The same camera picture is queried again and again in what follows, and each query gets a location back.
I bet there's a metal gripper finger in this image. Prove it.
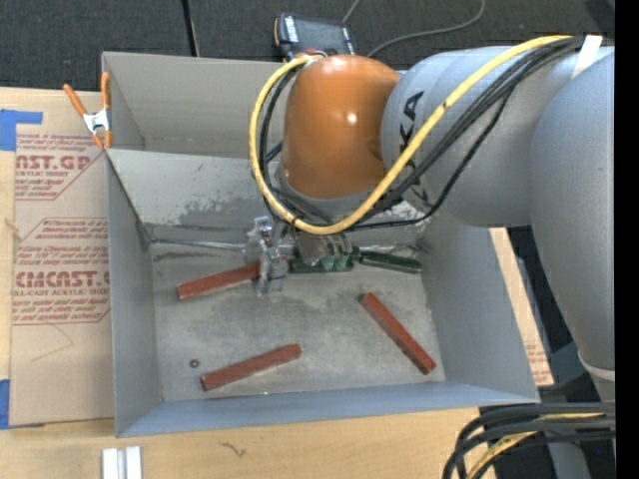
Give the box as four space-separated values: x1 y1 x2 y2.
243 216 277 264
257 247 291 297

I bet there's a red-brown flat block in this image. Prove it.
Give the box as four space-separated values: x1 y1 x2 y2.
176 260 263 302
357 291 438 376
200 343 304 392

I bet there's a grey metal bin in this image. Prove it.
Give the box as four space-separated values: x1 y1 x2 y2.
101 51 542 439

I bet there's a dark green flat block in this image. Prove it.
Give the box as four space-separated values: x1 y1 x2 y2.
289 248 423 274

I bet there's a brown cardboard board red print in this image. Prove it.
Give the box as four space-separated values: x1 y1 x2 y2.
0 86 556 431

